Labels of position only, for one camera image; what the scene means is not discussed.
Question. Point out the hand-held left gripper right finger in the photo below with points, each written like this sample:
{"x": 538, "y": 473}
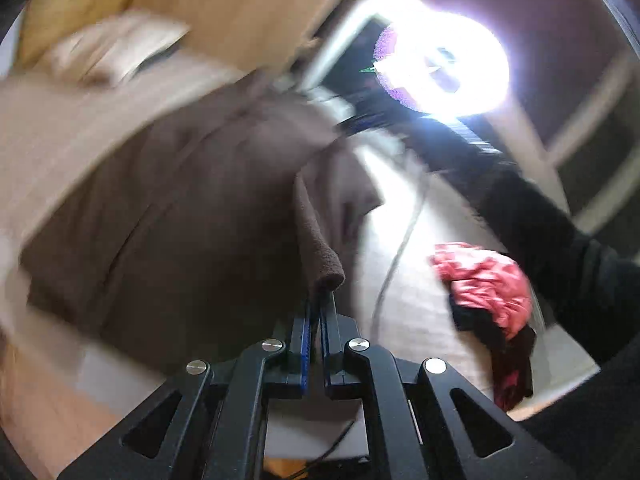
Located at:
{"x": 327, "y": 345}

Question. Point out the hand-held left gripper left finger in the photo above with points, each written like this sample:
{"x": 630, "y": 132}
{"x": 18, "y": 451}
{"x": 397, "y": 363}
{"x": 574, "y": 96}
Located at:
{"x": 306, "y": 345}

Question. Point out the brown garment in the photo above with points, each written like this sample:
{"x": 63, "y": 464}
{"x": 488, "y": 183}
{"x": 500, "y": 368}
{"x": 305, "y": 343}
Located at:
{"x": 200, "y": 210}

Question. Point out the beige plaid blanket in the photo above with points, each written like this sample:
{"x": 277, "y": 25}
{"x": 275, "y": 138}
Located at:
{"x": 415, "y": 285}

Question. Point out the pink garment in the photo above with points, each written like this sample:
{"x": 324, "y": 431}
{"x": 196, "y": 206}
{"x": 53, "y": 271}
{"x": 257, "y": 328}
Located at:
{"x": 480, "y": 280}

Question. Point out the black garment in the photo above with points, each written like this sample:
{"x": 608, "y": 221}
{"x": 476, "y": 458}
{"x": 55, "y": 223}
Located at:
{"x": 475, "y": 322}

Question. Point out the light wooden board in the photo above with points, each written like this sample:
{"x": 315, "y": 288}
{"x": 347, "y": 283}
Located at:
{"x": 250, "y": 10}

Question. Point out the person's black clothing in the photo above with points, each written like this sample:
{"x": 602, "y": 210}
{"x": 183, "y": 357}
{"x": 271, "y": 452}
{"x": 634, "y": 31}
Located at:
{"x": 600, "y": 435}

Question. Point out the white knit sweater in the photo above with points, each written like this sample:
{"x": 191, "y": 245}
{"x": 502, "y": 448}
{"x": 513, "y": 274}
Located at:
{"x": 115, "y": 45}

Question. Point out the knotty pine wood panel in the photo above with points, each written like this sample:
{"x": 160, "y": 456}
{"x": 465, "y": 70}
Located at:
{"x": 75, "y": 0}

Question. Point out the white window frame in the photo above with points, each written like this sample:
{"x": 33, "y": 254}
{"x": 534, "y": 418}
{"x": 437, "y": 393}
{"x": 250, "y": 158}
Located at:
{"x": 585, "y": 115}

